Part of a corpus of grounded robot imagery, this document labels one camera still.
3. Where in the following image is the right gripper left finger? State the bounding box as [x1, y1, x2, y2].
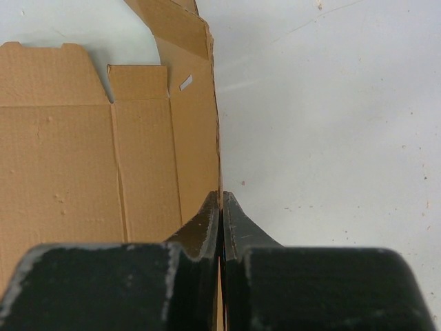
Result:
[1, 192, 220, 330]

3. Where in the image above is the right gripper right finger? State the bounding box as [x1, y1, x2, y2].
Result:
[222, 192, 435, 330]

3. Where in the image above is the brown cardboard box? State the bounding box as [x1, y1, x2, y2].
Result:
[0, 0, 225, 331]

